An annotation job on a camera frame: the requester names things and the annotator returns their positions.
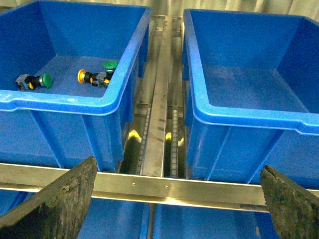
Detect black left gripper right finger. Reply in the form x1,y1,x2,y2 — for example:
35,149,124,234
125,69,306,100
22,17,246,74
260,165,319,239

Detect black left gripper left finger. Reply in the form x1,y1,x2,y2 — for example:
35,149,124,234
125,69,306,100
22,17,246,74
0,156,97,239

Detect blue bin with buttons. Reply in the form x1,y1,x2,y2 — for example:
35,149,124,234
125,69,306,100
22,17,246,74
0,0,152,172

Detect lower shelf blue bin left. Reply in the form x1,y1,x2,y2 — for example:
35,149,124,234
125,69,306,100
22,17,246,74
0,190,150,239

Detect shelf blue bin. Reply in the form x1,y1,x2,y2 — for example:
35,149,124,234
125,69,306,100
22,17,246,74
0,190,150,239
153,205,279,239

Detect front steel shelf bar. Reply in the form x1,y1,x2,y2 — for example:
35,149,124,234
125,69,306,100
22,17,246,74
0,162,319,213

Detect white roller track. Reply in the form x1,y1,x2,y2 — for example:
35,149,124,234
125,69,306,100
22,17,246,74
170,107,178,178

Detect green button lying sideways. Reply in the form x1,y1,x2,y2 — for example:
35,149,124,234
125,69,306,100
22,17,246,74
15,73,53,90

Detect yellow button lying sideways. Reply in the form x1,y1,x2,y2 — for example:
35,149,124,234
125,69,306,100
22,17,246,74
77,69,111,88

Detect empty blue bin right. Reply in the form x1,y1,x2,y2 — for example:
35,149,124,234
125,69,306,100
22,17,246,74
182,9,319,189

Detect upright green mushroom button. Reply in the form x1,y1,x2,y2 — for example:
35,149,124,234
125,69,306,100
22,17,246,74
103,60,119,73

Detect centre steel rail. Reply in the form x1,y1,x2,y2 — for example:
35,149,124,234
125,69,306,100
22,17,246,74
140,16,172,177

